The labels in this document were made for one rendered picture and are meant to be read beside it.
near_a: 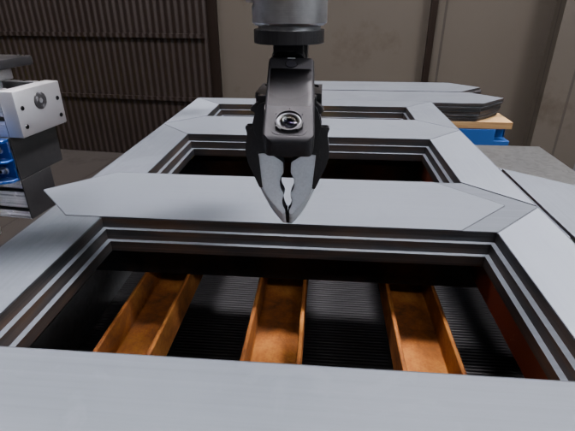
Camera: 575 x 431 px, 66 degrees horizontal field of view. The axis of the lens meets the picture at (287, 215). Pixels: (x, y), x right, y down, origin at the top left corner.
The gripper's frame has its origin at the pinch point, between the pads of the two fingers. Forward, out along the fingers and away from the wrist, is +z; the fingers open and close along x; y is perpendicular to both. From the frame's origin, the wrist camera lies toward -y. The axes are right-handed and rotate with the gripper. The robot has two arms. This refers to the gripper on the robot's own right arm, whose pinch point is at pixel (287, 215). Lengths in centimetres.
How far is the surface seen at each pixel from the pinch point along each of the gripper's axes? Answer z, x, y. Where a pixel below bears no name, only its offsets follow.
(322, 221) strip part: 5.8, -4.1, 10.2
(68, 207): 5.7, 34.5, 11.6
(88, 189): 5.7, 34.9, 18.7
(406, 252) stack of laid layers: 9.1, -16.0, 8.0
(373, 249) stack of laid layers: 9.0, -11.5, 8.5
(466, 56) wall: 11, -97, 272
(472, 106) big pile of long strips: 8, -51, 101
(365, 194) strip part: 5.9, -11.0, 20.6
